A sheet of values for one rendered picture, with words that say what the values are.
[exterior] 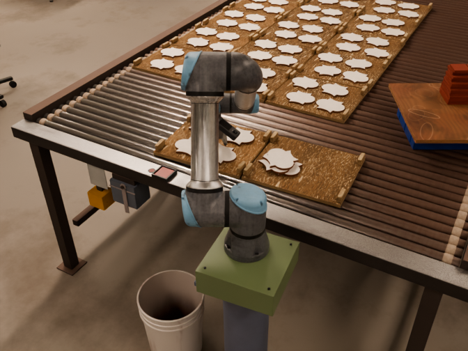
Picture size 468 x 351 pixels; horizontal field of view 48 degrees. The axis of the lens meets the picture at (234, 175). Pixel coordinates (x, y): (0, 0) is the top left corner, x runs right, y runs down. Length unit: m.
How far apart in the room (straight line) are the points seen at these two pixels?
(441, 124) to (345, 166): 0.46
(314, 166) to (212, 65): 0.80
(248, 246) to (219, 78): 0.53
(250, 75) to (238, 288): 0.65
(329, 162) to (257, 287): 0.77
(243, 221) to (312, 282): 1.41
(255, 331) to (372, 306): 1.08
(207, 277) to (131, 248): 1.55
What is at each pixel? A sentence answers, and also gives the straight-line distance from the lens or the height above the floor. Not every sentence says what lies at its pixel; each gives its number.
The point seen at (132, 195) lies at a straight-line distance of 2.31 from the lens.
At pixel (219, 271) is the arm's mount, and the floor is 0.97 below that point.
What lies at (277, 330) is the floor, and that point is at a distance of 2.77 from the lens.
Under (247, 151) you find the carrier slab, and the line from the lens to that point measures 2.27.
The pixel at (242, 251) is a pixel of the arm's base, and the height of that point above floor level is 1.01.
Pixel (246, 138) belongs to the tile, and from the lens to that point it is 2.33.
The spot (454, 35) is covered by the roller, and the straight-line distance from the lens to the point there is 3.70.
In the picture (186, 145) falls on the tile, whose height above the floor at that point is 0.95.
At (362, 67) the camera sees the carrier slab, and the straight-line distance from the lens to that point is 3.03.
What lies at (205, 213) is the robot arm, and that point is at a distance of 1.62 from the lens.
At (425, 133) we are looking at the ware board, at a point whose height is 1.04.
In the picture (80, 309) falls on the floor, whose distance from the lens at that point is 2.96.
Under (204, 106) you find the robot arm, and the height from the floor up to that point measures 1.43.
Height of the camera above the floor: 2.20
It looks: 37 degrees down
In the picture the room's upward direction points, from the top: 1 degrees counter-clockwise
